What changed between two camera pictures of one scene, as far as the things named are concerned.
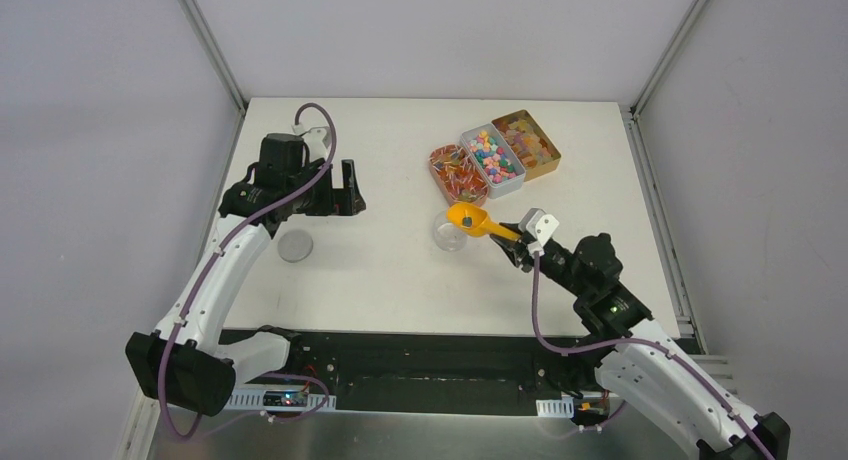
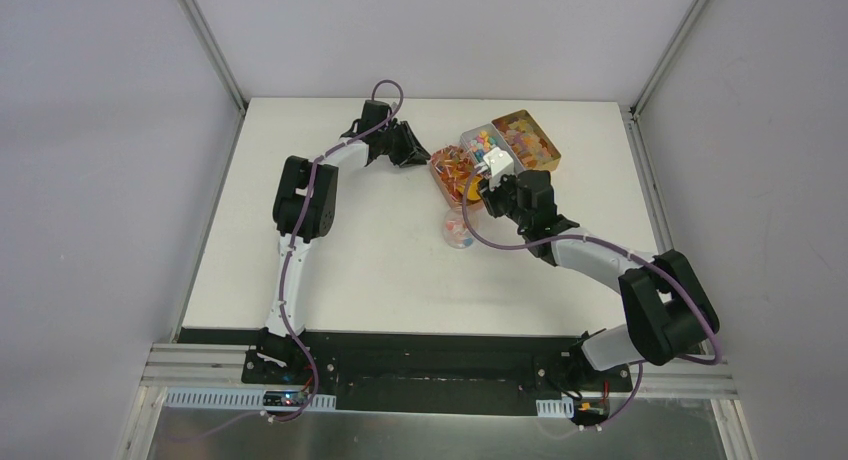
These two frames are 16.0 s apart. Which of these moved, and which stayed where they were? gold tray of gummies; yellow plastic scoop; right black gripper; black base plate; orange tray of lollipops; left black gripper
Moved: yellow plastic scoop; left black gripper; right black gripper
Stayed: black base plate; gold tray of gummies; orange tray of lollipops
